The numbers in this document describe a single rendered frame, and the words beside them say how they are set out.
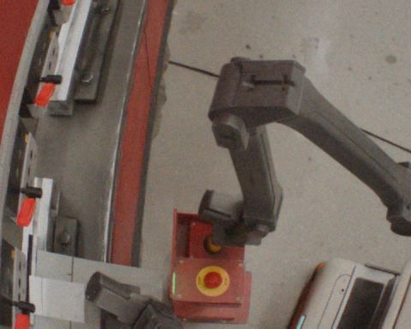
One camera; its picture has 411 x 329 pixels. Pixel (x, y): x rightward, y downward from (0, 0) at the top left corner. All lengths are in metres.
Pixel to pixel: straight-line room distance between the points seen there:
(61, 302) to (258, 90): 0.62
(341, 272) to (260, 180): 1.00
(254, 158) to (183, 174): 1.35
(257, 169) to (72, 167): 0.54
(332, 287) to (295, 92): 1.24
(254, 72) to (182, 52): 1.65
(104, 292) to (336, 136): 0.42
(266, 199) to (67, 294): 0.43
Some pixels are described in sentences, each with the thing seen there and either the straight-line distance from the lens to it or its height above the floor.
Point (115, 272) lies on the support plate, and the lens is 1.28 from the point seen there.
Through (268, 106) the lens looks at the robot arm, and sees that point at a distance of 0.85.
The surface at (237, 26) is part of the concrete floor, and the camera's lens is 2.59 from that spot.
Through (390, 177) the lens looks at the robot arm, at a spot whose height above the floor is 1.33.
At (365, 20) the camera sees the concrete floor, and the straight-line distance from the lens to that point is 2.73.
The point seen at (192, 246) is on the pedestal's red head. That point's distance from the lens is 1.54.
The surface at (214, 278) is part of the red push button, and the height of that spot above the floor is 0.81.
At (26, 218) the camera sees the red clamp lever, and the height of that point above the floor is 1.31.
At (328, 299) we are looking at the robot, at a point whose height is 0.28.
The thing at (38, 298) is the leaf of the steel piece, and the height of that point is 1.00.
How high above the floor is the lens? 2.26
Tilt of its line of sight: 73 degrees down
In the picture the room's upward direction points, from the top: 3 degrees clockwise
